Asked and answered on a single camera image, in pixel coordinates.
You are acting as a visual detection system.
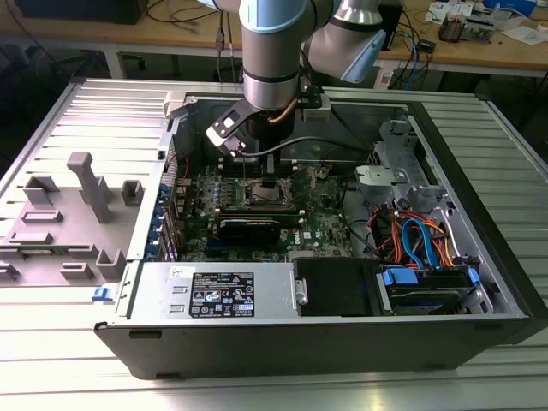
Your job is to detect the green motherboard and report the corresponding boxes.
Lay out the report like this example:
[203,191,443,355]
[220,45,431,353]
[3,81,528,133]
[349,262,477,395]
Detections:
[175,160,359,263]

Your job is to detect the blue data wire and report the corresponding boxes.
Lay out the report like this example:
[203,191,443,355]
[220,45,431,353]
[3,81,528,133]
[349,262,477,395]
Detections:
[401,217,443,271]

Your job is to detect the black camera cable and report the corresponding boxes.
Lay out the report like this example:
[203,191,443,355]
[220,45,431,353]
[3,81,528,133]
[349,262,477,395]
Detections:
[235,135,372,156]

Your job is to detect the thin black wire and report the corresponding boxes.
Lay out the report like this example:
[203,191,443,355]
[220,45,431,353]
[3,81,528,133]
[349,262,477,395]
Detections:
[337,147,378,260]

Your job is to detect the hard disk in blue carrier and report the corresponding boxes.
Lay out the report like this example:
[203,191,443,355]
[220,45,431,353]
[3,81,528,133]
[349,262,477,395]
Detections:
[375,264,480,317]

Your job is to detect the grey parts rack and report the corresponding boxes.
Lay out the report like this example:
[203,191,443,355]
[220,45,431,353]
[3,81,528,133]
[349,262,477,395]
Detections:
[0,152,145,288]

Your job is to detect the copper heat sink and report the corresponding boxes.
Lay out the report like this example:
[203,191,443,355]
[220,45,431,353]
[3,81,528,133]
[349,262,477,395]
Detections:
[438,11,468,43]

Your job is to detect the silver drive cage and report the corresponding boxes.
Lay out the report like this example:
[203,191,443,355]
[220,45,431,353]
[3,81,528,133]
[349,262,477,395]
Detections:
[354,118,455,215]

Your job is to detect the black monitor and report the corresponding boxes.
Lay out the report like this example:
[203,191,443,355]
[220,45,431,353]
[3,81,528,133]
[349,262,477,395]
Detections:
[12,0,150,26]

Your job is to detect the RAM slot black clips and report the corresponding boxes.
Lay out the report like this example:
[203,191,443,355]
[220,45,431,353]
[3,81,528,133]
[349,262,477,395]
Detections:
[218,170,301,178]
[217,159,301,168]

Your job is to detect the RAM slot white clips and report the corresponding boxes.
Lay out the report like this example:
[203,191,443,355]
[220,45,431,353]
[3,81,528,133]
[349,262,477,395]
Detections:
[217,155,301,163]
[218,164,301,173]

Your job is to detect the white paper cards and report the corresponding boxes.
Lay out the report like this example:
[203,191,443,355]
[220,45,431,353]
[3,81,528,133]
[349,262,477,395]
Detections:
[426,0,476,22]

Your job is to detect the white papers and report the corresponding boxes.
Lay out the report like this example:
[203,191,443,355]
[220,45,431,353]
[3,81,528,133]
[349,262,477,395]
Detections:
[500,23,548,47]

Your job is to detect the metal socket cover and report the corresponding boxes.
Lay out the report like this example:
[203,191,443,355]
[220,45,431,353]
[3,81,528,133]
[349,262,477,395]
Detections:
[287,165,320,203]

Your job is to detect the wooden desk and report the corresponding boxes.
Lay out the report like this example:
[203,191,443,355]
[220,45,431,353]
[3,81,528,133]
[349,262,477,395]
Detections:
[0,0,548,80]

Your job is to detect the dark hanging cable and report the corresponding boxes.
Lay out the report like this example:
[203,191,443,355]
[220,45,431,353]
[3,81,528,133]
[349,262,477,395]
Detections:
[215,10,235,83]

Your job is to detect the grey desk device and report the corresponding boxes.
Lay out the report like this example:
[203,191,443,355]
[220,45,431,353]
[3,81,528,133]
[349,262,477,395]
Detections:
[464,15,500,45]

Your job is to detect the green RAM stick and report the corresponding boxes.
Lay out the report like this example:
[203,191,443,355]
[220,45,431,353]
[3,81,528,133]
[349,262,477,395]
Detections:
[217,204,306,228]

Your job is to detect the blue cable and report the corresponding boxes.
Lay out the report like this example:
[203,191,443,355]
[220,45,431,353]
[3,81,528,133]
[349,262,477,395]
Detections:
[408,33,425,89]

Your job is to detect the copper coloured cable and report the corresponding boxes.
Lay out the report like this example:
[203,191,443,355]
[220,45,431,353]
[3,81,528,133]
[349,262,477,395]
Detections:
[267,98,297,126]

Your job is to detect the blue card retainer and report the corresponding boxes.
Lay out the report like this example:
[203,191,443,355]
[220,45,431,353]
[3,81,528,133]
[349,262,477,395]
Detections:
[144,188,169,261]

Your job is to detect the black graphics card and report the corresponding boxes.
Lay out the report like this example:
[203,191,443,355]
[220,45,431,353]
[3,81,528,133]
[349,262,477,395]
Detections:
[217,217,282,246]

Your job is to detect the black drive bay shroud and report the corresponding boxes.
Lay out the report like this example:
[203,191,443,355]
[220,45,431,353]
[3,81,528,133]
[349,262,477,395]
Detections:
[292,258,380,319]

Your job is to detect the black chair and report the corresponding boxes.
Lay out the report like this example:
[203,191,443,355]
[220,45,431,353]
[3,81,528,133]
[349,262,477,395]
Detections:
[0,36,110,146]

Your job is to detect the metal CPU socket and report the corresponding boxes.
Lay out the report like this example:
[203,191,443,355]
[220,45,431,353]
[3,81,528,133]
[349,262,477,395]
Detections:
[242,175,297,207]

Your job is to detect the black desk stand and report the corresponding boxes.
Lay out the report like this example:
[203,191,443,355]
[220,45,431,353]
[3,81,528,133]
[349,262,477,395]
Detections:
[378,2,404,52]

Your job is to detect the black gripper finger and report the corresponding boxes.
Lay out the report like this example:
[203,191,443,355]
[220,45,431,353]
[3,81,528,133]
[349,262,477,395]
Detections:
[262,147,282,190]

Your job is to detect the orange power wire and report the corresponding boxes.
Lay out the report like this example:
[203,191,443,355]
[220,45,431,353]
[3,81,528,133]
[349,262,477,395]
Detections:
[372,205,466,269]

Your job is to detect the silver power supply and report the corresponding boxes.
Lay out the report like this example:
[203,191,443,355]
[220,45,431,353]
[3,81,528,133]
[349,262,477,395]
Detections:
[127,259,297,321]

